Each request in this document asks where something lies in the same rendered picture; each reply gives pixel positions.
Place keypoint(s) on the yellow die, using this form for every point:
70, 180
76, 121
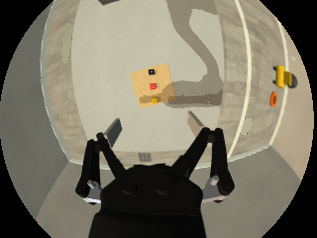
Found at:
154, 100

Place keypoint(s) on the red die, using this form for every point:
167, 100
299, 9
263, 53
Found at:
153, 86

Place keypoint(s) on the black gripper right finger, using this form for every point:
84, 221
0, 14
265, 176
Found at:
220, 184

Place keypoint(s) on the tan square mat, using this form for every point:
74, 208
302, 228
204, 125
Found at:
142, 80

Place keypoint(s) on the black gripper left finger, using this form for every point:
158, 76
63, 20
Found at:
89, 185

